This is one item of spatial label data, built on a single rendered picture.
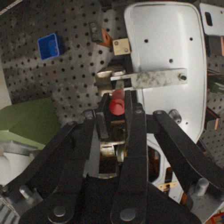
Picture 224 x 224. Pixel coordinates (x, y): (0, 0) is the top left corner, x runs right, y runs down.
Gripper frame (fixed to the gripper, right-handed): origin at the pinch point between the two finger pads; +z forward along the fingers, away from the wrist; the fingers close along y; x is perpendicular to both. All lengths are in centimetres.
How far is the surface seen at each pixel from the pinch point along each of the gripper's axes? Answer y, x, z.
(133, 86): 2.8, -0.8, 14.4
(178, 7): 19.0, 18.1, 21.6
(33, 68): -47, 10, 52
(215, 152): 60, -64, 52
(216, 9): 32.5, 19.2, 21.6
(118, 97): 0.2, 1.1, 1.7
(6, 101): -160, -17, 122
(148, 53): 8.0, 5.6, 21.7
